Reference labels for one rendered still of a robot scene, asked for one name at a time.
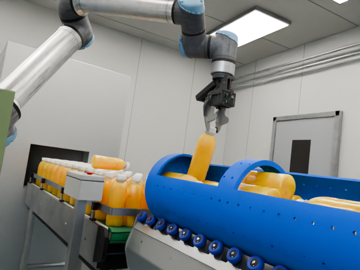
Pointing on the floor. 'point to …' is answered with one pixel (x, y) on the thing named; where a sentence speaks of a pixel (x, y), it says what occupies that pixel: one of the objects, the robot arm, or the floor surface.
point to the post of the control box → (75, 235)
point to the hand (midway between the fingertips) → (211, 128)
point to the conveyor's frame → (110, 263)
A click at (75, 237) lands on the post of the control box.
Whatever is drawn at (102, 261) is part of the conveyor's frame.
